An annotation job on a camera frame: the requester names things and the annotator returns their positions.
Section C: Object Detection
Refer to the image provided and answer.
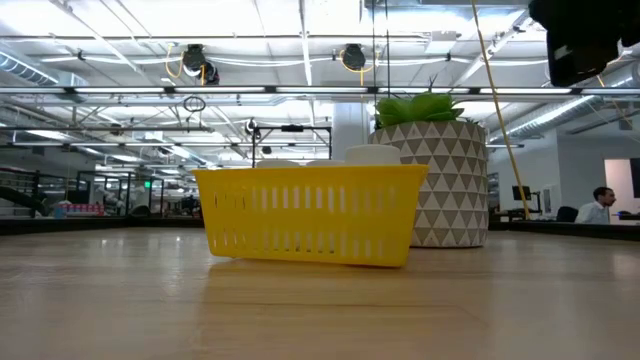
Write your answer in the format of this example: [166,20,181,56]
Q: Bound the white pill bottle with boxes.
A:
[344,144,402,167]

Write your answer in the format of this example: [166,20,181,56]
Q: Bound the yellow plastic basket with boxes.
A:
[192,163,430,269]

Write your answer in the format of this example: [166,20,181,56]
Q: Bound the white building column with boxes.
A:
[332,102,372,161]

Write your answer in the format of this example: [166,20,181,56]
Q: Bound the succulents in triangle-patterned pot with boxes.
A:
[368,74,490,249]

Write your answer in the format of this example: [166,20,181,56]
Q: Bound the long LED light bar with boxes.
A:
[0,85,640,97]

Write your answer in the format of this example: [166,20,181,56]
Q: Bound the person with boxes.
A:
[574,186,619,225]

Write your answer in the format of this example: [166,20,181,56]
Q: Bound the black background robot frame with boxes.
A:
[251,124,334,169]

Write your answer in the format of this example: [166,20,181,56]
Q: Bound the black ceiling cable reel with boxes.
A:
[339,43,369,72]
[180,43,221,86]

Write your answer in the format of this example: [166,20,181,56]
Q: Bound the yellow cable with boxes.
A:
[469,0,532,221]

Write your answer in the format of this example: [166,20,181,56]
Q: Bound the silver ventilation duct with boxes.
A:
[489,62,640,144]

